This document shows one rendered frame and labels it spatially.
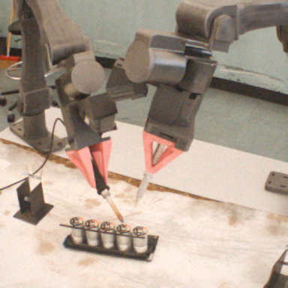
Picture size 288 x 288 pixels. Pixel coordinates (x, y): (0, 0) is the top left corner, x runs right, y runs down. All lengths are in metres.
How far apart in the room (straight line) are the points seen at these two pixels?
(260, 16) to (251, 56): 2.66
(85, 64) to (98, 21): 3.07
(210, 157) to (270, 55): 2.24
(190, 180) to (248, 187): 0.13
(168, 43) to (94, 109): 0.20
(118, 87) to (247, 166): 0.52
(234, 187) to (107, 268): 0.36
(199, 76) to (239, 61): 2.77
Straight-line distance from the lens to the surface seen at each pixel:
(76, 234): 0.85
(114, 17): 3.75
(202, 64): 0.65
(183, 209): 0.97
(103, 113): 0.77
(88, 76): 0.77
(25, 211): 0.98
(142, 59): 0.61
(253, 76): 3.42
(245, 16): 0.69
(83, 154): 0.83
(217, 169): 1.11
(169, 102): 0.67
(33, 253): 0.88
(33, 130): 1.22
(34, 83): 1.14
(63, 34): 0.86
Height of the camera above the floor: 1.33
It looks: 29 degrees down
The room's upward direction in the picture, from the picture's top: straight up
